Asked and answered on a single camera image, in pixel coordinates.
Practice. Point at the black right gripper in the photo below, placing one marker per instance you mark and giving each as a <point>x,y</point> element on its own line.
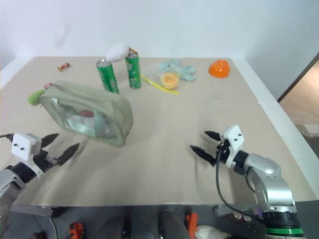
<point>222,152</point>

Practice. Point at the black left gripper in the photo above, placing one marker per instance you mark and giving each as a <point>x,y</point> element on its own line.
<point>45,160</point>

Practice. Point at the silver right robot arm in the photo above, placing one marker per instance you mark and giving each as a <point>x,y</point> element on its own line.
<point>274,184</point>

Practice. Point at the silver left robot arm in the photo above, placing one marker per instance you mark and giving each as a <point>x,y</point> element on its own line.
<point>6,178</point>

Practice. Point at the reddish-brown rectangular block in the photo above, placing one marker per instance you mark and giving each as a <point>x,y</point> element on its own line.
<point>86,113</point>

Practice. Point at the light green zippered pouch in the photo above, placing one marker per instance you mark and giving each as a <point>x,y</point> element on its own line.
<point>99,102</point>

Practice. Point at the plastic bag with orange item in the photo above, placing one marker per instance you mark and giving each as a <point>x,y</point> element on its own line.
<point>152,72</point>

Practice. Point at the green fuzzy zipper charm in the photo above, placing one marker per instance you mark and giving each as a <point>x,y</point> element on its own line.
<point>35,97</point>

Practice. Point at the yellow fruit jelly cup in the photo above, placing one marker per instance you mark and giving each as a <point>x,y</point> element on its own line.
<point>169,80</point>

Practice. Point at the orange plastic bowl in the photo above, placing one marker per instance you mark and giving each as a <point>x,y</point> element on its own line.
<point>219,68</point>

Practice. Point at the pale blue wrapped packets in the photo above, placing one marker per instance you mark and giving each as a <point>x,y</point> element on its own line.
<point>185,71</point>

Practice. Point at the orange black tool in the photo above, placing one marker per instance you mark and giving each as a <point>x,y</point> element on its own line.
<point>76,228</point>
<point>192,221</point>

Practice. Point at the small red candy wrapper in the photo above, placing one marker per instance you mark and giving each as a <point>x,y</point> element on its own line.
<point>64,67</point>

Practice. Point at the green soda can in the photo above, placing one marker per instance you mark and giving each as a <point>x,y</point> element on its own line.
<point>108,77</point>

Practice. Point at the dark rounded shape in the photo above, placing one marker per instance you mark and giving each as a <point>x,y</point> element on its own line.
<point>172,224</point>

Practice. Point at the green tube can torn lid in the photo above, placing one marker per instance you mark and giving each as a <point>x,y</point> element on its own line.
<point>133,72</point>

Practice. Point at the white egg-shaped object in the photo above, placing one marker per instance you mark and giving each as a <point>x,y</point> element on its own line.
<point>118,51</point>

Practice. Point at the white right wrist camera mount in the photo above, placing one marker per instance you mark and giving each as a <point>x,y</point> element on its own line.
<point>234,136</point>

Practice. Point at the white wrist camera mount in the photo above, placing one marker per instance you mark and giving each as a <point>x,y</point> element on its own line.
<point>234,136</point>
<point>23,145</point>

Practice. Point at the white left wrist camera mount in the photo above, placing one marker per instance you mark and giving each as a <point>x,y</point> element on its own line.
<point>23,145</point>

